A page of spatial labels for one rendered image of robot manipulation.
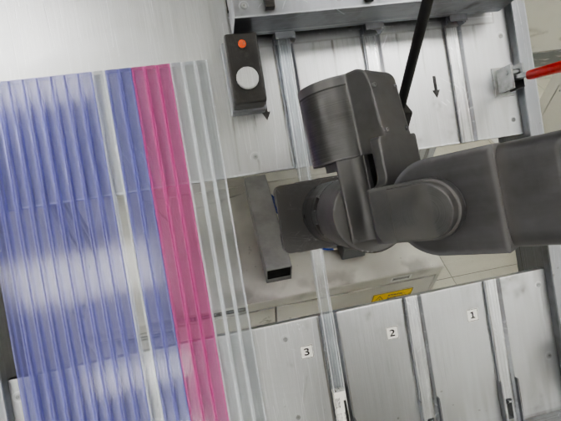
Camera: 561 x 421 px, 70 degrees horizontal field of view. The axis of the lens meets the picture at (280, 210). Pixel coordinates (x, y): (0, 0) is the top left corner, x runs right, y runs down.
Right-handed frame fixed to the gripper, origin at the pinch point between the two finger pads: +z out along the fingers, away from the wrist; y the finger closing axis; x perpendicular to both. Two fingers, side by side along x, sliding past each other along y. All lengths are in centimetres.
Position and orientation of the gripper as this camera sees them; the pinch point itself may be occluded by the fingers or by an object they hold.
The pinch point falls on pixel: (310, 210)
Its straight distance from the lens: 47.9
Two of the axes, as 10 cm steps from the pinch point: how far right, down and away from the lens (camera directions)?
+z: -1.5, 0.0, 9.9
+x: 1.6, 9.9, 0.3
